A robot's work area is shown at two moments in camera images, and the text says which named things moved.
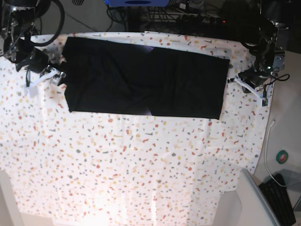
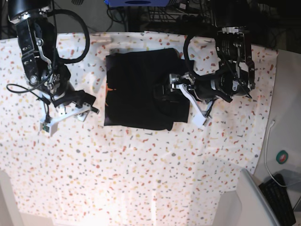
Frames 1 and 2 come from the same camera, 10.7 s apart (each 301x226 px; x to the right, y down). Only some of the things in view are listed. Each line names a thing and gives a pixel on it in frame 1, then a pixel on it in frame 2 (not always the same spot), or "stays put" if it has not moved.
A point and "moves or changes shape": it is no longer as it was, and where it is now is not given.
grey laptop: (256, 209) stays put
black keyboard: (278, 198) stays put
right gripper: (252, 77) -> (186, 79)
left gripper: (38, 62) -> (79, 97)
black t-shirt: (114, 76) moves or changes shape
